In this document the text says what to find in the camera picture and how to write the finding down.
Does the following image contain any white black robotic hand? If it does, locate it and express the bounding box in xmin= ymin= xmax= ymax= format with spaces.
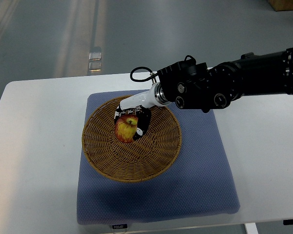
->
xmin=114 ymin=88 xmax=157 ymax=141

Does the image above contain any red yellow apple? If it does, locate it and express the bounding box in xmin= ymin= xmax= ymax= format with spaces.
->
xmin=115 ymin=114 xmax=138 ymax=143

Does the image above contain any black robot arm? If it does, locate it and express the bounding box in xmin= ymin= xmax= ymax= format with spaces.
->
xmin=128 ymin=48 xmax=293 ymax=113

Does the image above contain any woven wicker basket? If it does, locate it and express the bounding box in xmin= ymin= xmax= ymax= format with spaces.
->
xmin=82 ymin=96 xmax=182 ymax=183

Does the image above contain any lower metal floor plate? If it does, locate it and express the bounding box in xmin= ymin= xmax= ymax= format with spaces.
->
xmin=88 ymin=61 xmax=102 ymax=72

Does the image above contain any metal floor plate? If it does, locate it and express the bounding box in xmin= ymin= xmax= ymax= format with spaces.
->
xmin=89 ymin=52 xmax=102 ymax=61
xmin=88 ymin=61 xmax=102 ymax=72

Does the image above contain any upper metal floor plate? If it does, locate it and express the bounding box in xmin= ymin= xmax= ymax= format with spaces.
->
xmin=89 ymin=52 xmax=102 ymax=61

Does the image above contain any blue grey cushion mat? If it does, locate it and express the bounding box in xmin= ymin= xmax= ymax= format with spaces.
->
xmin=77 ymin=91 xmax=240 ymax=225

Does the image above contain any white table leg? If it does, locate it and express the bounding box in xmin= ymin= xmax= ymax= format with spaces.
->
xmin=244 ymin=223 xmax=259 ymax=234

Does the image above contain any black table control panel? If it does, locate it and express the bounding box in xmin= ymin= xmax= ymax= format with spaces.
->
xmin=283 ymin=219 xmax=293 ymax=226

